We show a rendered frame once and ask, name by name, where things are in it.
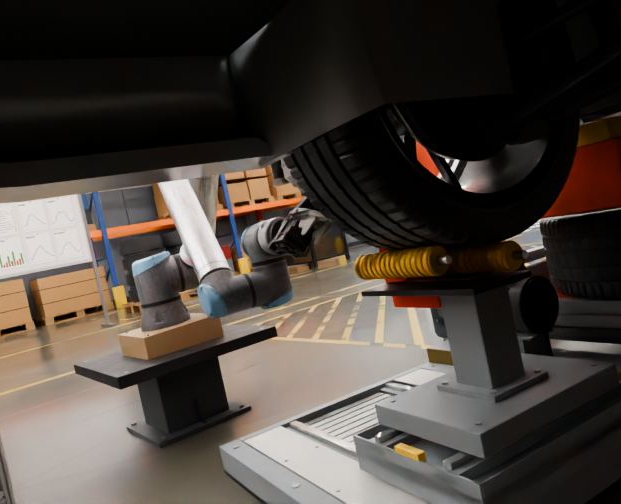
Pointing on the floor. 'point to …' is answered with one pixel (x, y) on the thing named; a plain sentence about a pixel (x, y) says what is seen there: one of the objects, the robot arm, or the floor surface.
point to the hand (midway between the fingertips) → (329, 216)
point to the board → (31, 241)
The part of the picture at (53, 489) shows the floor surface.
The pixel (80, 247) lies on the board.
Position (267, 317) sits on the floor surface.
